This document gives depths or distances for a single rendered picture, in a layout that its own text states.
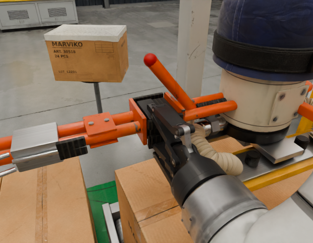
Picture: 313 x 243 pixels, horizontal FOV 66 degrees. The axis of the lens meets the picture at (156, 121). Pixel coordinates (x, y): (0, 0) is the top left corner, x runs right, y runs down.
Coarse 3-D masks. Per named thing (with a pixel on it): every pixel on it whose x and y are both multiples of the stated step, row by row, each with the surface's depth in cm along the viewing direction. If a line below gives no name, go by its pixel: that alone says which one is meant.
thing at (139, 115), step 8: (144, 96) 49; (152, 96) 49; (160, 96) 50; (168, 96) 48; (136, 104) 48; (160, 104) 48; (168, 104) 48; (176, 104) 45; (136, 112) 44; (176, 112) 45; (184, 112) 44; (136, 120) 45; (144, 120) 41; (184, 120) 45; (144, 128) 42; (152, 128) 42; (144, 136) 43; (152, 136) 43; (160, 136) 43; (144, 144) 44
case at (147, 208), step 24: (216, 144) 86; (240, 144) 86; (144, 168) 75; (120, 192) 74; (144, 192) 67; (168, 192) 67; (264, 192) 67; (288, 192) 67; (144, 216) 61; (168, 216) 61; (144, 240) 57; (168, 240) 56; (192, 240) 56
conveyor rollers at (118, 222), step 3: (120, 219) 105; (117, 222) 104; (120, 222) 104; (117, 225) 103; (120, 225) 103; (117, 228) 102; (120, 228) 102; (117, 231) 102; (120, 231) 101; (117, 234) 101; (120, 234) 100; (120, 237) 99; (120, 240) 98
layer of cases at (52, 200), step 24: (48, 168) 132; (72, 168) 132; (0, 192) 118; (24, 192) 118; (48, 192) 118; (72, 192) 118; (0, 216) 107; (24, 216) 107; (48, 216) 107; (72, 216) 107; (0, 240) 98; (24, 240) 98; (48, 240) 98; (72, 240) 98; (96, 240) 135
